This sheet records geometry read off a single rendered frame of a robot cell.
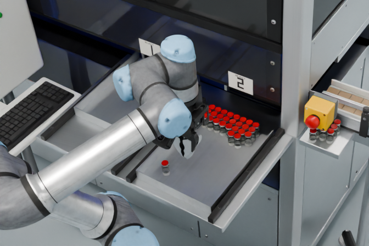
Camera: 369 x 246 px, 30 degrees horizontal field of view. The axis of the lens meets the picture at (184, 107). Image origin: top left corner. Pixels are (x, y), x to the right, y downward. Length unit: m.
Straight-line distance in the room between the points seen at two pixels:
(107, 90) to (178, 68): 0.81
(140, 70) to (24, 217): 0.39
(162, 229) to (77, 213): 1.35
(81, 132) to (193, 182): 0.42
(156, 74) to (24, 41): 1.06
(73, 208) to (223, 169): 0.53
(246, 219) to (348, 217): 0.63
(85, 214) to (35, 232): 1.43
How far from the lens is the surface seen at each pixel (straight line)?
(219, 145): 2.08
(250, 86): 2.06
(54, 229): 3.11
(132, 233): 1.72
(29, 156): 2.90
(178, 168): 2.03
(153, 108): 1.42
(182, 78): 1.56
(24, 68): 2.54
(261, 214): 2.48
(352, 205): 3.09
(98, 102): 2.28
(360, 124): 2.09
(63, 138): 2.19
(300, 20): 1.82
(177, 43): 1.54
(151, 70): 1.51
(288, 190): 2.30
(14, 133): 2.33
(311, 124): 1.98
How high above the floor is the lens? 2.38
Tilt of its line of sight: 43 degrees down
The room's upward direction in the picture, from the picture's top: 6 degrees counter-clockwise
